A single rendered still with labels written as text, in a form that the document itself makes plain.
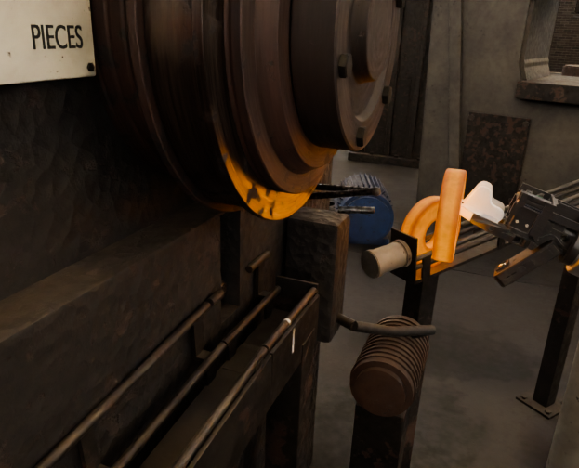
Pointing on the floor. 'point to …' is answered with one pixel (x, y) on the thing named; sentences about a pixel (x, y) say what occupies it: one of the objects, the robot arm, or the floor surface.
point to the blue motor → (359, 227)
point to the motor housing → (385, 395)
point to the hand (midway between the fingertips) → (452, 204)
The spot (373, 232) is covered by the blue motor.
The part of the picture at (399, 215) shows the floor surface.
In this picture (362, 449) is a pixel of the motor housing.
